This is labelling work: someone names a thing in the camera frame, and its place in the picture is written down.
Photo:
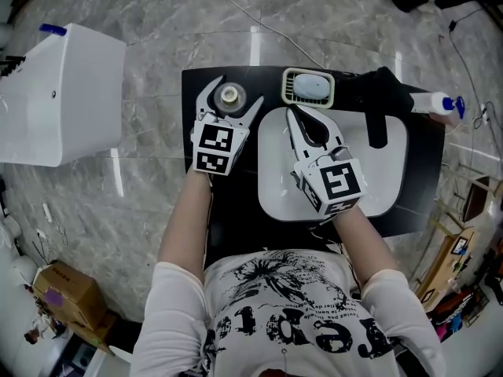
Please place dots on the black faucet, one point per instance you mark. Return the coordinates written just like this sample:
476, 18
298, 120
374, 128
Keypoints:
383, 100

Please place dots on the white printed T-shirt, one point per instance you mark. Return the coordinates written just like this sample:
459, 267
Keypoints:
275, 352

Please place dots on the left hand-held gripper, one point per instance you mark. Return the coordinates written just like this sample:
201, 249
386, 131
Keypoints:
214, 147

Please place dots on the white plastic cabinet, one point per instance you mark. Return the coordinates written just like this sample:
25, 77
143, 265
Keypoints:
67, 100

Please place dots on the low wooden table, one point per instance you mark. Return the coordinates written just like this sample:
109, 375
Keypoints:
446, 261

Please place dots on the white spray bottle blue trigger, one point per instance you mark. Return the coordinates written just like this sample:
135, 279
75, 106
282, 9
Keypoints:
432, 102

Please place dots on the brown cardboard box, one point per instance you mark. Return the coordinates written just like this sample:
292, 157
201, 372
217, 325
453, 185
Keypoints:
68, 293

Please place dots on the person's left forearm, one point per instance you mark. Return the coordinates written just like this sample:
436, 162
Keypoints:
184, 218

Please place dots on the cream soap dish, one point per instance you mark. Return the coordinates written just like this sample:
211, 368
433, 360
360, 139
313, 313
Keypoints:
288, 92

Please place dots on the person's right forearm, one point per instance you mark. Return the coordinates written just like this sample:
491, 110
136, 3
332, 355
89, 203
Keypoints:
363, 246

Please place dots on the white sink basin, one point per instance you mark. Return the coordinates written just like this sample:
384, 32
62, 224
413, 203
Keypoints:
271, 187

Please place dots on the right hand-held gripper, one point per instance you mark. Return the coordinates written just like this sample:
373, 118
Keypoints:
334, 183

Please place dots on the light blue soap bar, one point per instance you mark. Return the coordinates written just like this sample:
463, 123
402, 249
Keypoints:
312, 86

